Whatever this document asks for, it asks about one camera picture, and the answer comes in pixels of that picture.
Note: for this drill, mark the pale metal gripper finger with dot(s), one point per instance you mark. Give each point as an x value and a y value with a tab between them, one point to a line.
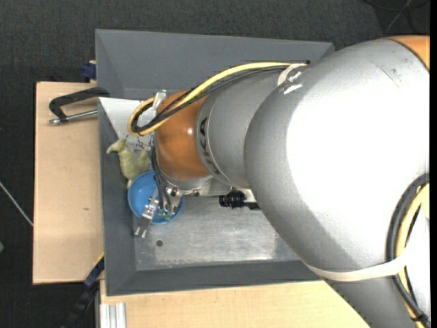
149	221
142	219

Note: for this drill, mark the blue plastic bowl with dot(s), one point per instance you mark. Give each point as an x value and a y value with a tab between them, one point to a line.
140	197

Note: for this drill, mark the pale green toy animal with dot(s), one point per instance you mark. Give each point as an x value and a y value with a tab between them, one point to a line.
131	164

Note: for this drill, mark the grey metal bin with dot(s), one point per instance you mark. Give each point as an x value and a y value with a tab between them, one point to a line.
211	244

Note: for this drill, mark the pale cardboard board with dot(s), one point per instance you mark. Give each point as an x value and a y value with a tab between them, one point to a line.
65	183

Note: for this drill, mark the black cylinder on white bracket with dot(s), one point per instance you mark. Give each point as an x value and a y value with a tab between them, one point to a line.
233	199

